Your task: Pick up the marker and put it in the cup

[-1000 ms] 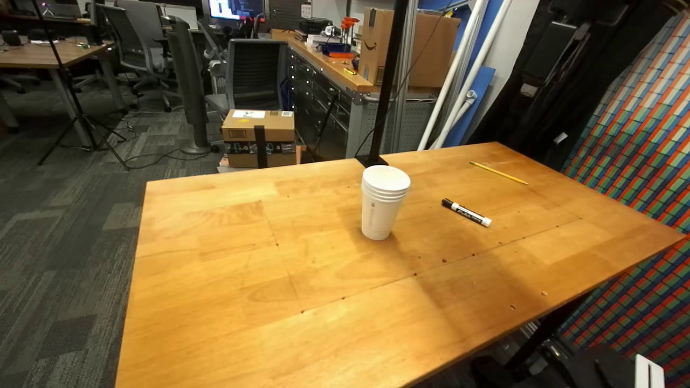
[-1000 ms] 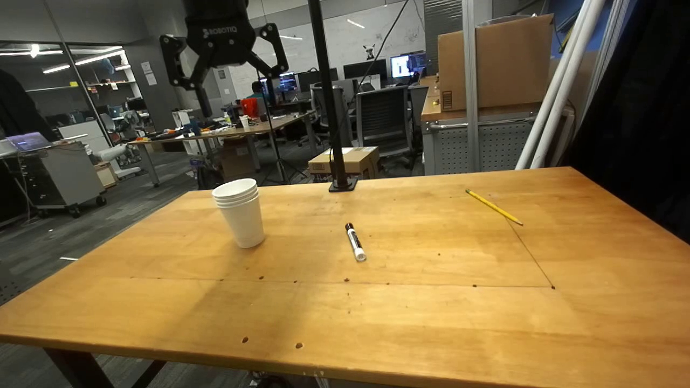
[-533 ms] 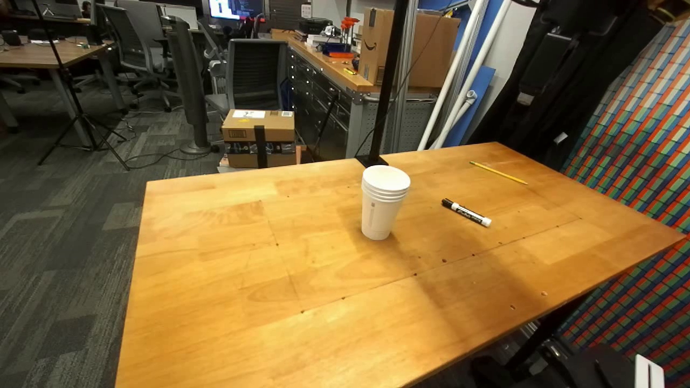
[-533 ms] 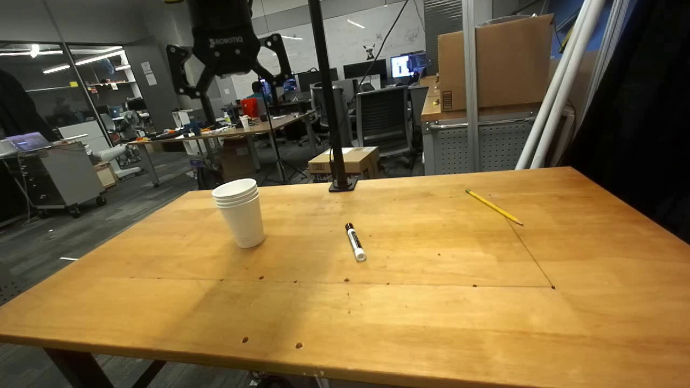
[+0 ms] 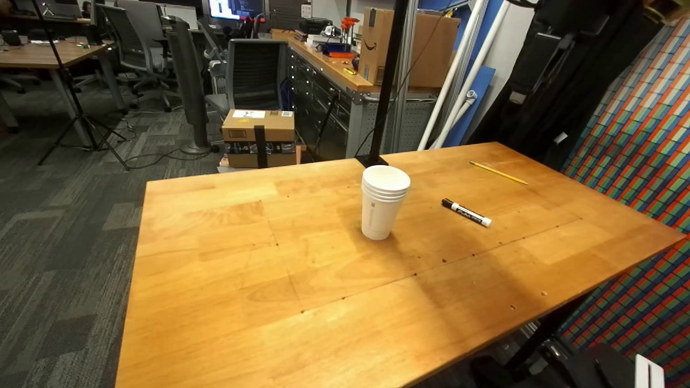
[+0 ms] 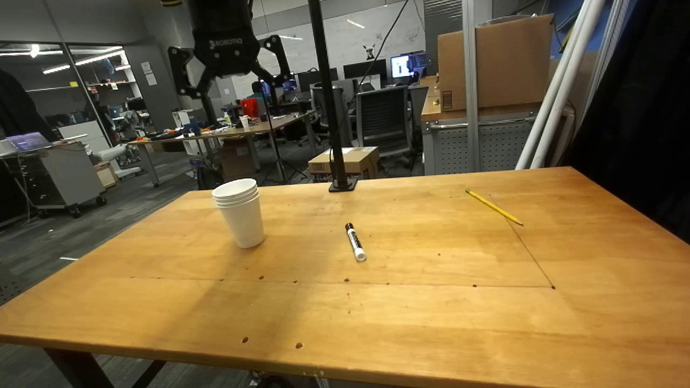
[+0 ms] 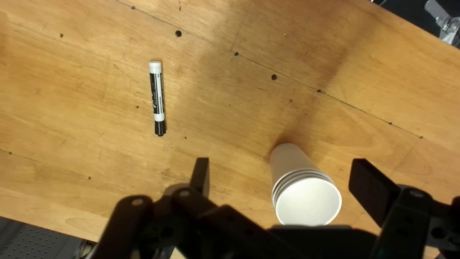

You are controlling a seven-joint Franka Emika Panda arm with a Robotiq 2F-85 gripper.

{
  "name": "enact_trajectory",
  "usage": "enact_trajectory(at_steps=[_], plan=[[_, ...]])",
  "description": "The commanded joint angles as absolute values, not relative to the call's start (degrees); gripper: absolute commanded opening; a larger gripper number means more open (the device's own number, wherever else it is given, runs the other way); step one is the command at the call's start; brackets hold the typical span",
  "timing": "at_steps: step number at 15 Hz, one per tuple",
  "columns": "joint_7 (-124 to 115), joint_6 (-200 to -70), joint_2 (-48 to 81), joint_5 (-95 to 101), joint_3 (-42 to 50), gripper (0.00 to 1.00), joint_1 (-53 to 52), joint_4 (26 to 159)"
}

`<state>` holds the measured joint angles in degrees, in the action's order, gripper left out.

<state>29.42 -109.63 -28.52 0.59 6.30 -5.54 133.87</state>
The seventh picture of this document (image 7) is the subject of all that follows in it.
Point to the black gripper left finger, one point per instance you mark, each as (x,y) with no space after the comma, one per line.
(200,173)

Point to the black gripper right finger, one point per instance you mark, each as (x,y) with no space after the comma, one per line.
(371,184)

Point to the black Expo marker white cap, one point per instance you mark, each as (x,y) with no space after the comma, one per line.
(157,95)

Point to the white paper cup stack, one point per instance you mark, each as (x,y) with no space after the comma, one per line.
(306,202)

